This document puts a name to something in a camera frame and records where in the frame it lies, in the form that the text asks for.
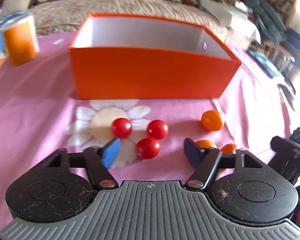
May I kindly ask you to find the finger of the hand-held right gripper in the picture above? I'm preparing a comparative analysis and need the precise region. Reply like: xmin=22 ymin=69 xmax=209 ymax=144
xmin=270 ymin=135 xmax=300 ymax=156

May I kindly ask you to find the teal paperback book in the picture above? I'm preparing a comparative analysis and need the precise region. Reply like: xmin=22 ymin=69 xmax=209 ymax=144
xmin=247 ymin=49 xmax=285 ymax=78

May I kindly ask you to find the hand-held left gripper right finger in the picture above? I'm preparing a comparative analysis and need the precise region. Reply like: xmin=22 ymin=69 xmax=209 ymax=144
xmin=184 ymin=137 xmax=266 ymax=190

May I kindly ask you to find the dark folded clothing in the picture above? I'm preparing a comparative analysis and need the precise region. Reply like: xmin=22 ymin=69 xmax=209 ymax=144
xmin=284 ymin=28 xmax=300 ymax=76

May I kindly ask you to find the dark green padded jacket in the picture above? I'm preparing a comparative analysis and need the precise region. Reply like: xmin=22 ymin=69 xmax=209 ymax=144
xmin=238 ymin=0 xmax=288 ymax=43

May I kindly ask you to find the orange cardboard box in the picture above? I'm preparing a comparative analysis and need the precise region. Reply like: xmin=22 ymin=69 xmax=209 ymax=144
xmin=69 ymin=14 xmax=242 ymax=101

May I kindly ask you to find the pink daisy print tablecloth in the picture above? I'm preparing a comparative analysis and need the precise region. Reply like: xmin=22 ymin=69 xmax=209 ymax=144
xmin=0 ymin=30 xmax=300 ymax=230

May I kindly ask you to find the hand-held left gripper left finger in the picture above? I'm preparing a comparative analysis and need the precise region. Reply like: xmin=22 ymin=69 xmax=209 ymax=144
xmin=44 ymin=137 xmax=122 ymax=189

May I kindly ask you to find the red cherry tomato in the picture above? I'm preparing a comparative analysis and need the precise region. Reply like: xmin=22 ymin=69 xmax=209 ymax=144
xmin=111 ymin=117 xmax=133 ymax=138
xmin=147 ymin=119 xmax=169 ymax=140
xmin=136 ymin=137 xmax=161 ymax=160

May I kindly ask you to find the orange cherry tomato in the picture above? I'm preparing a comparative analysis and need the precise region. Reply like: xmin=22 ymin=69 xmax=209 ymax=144
xmin=201 ymin=110 xmax=226 ymax=132
xmin=220 ymin=143 xmax=238 ymax=154
xmin=195 ymin=139 xmax=217 ymax=149

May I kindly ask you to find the orange cylindrical can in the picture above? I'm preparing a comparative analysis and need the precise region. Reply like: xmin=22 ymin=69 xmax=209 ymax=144
xmin=1 ymin=12 xmax=40 ymax=67

